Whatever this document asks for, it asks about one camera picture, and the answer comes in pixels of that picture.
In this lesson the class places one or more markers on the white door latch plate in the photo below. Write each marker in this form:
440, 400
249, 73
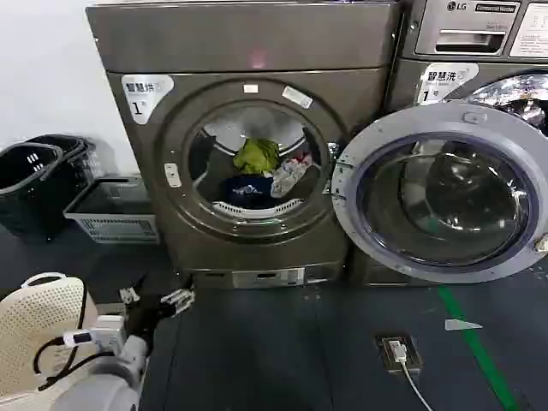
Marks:
173, 175

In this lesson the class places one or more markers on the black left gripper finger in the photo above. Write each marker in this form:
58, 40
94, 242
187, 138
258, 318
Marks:
176, 301
129, 296

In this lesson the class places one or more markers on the green garment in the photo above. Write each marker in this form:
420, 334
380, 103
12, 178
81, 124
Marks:
256, 156

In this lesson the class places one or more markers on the dark blue garment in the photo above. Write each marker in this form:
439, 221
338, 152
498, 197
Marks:
246, 190

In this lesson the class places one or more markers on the round glass dryer door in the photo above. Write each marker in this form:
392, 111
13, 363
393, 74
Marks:
505, 141

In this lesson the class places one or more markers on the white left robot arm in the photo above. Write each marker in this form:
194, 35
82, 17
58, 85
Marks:
103, 377

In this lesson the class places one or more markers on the grey slotted plastic basket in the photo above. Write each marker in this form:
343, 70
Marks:
115, 224

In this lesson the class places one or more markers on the green floor tape strip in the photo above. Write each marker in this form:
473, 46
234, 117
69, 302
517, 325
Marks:
475, 342

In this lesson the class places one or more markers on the black plastic basket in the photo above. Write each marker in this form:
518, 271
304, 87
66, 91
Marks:
25, 188
77, 154

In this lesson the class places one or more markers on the cream perforated laundry basket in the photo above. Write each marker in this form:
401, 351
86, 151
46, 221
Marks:
30, 325

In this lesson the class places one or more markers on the grey dryer with round opening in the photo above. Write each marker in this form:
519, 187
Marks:
257, 47

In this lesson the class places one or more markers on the white lint filter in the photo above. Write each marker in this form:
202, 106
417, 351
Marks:
252, 210

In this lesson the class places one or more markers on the white and red garment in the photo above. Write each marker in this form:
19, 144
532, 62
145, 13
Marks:
287, 177

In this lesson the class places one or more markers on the white triangular floor marker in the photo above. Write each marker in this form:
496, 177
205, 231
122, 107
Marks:
460, 325

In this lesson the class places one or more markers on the metal floor socket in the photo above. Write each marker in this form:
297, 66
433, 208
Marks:
413, 357

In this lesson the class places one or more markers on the grey washer with silver drawer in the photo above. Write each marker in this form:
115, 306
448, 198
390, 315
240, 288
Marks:
454, 47

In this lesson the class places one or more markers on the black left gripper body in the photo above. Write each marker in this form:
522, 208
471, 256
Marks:
147, 317

